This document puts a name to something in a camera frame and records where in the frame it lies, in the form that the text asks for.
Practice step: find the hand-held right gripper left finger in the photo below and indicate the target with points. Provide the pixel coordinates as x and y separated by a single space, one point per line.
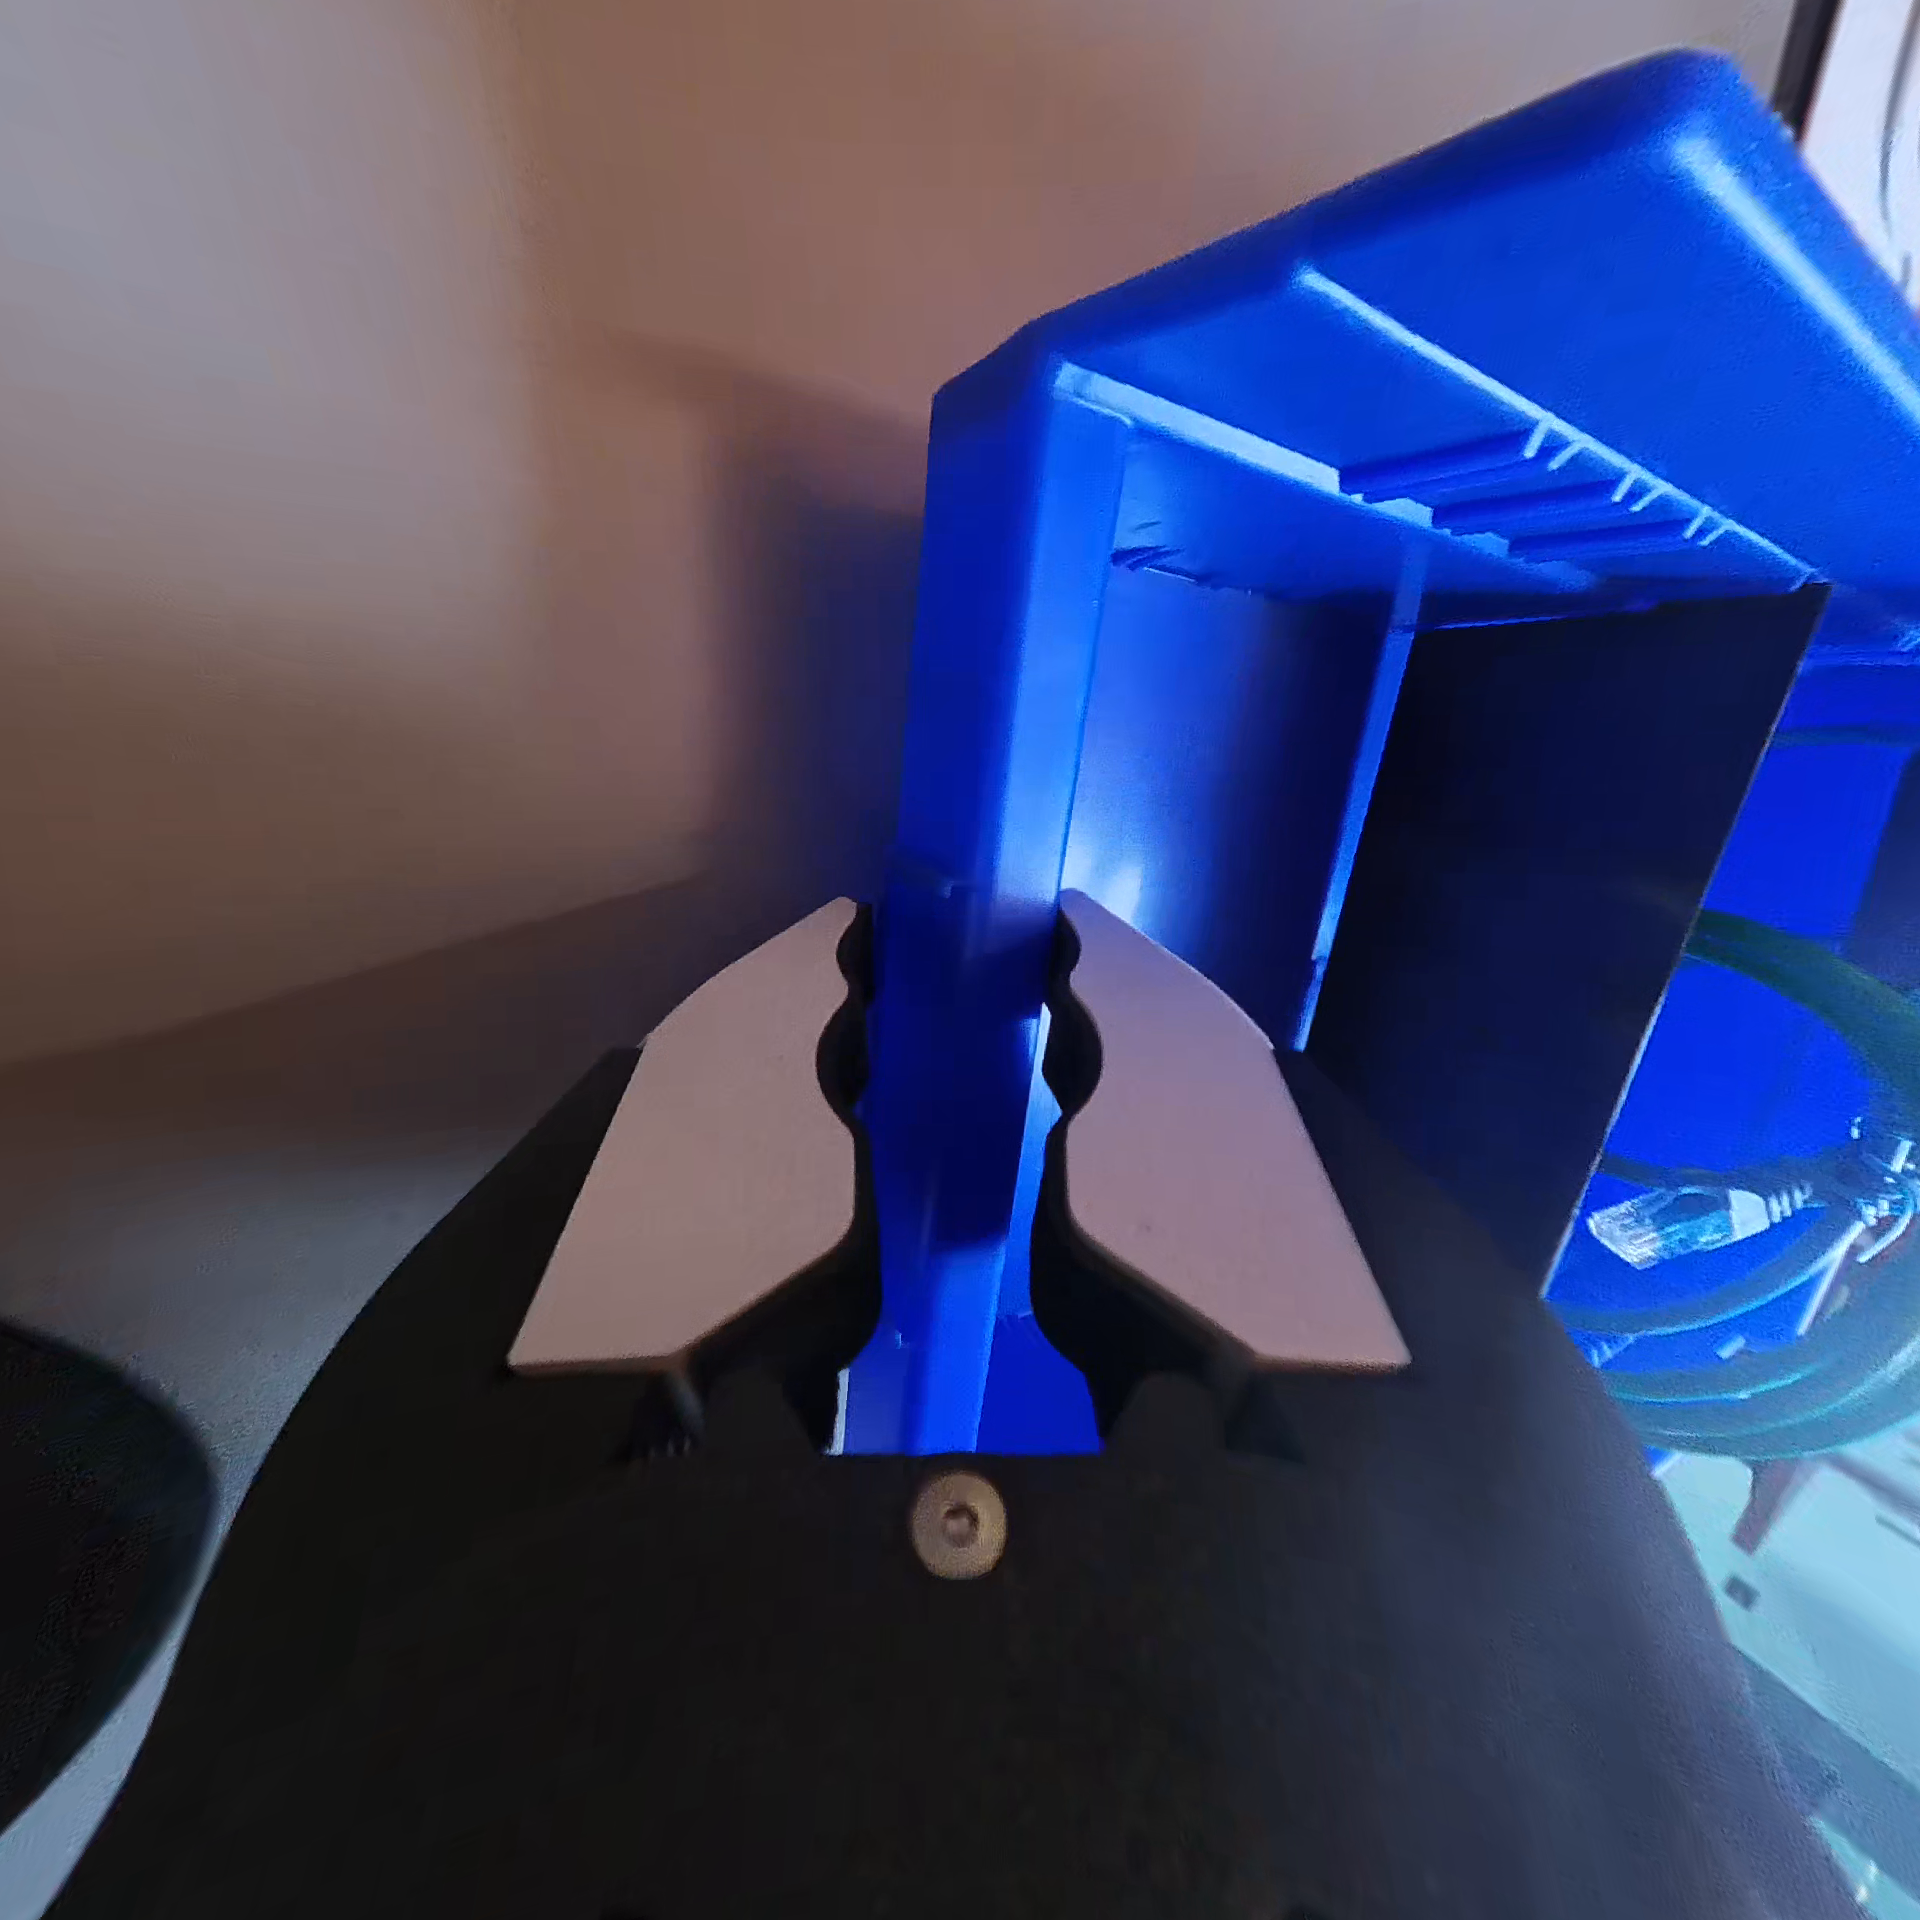
709 1186

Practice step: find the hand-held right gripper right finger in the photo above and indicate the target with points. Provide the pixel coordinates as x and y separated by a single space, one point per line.
1218 1170

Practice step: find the blue plastic bin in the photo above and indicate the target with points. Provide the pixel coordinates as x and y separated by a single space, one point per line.
1501 300

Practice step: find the black divider panel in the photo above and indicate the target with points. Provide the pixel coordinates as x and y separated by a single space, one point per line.
1545 900

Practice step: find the dark round object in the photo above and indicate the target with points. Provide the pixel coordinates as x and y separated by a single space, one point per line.
73 1561

